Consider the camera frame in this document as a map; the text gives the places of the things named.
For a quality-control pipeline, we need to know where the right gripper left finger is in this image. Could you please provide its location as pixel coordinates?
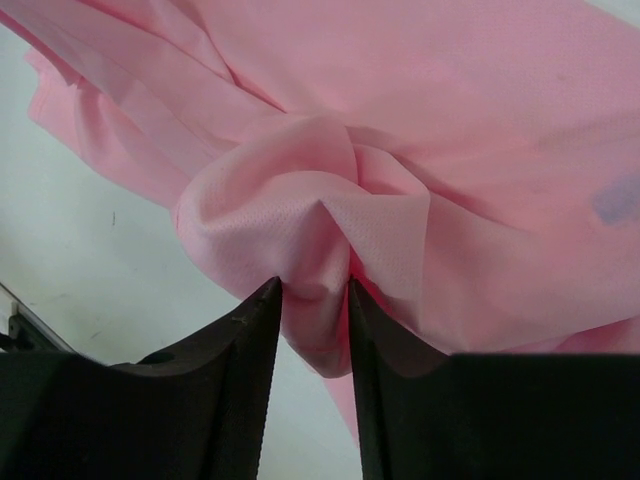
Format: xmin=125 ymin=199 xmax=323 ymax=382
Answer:
xmin=99 ymin=278 xmax=282 ymax=479

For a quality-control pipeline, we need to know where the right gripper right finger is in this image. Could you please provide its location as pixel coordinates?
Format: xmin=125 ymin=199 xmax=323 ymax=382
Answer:
xmin=348 ymin=279 xmax=500 ymax=479

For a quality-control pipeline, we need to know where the pink t shirt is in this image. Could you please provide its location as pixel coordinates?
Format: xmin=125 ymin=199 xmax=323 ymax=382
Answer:
xmin=1 ymin=1 xmax=639 ymax=427

